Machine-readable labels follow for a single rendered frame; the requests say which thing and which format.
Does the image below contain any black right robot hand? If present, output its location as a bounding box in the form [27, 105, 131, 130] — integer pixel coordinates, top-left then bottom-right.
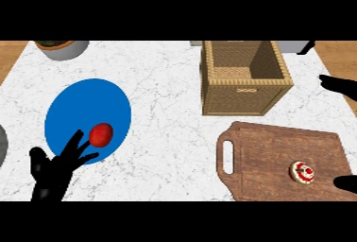
[319, 74, 357, 194]

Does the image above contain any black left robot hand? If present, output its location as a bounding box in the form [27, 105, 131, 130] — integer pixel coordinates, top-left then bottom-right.
[29, 129, 101, 202]

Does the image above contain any wicker basket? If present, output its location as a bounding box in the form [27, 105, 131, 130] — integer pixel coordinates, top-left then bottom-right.
[200, 41, 296, 117]

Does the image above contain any brown wooden cutting board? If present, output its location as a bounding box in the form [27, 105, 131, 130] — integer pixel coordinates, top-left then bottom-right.
[218, 120, 357, 202]

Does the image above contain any red and white cupcake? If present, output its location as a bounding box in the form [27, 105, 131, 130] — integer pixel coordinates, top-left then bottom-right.
[290, 160, 318, 184]

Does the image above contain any black slanted object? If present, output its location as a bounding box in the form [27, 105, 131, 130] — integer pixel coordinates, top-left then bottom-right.
[296, 41, 318, 56]

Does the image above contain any grey rounded object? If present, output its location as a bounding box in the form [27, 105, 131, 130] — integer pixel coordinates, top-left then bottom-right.
[0, 124, 11, 169]

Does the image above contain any pale grey appliance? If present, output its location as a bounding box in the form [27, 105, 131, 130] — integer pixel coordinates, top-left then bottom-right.
[277, 41, 313, 54]

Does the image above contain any red tomato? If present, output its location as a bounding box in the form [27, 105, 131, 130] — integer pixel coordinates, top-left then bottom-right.
[89, 122, 116, 148]

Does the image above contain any blue oval placemat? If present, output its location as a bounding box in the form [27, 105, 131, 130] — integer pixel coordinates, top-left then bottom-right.
[43, 78, 133, 165]

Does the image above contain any grey plant pot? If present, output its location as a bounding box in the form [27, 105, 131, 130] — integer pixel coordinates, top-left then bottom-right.
[35, 41, 91, 61]

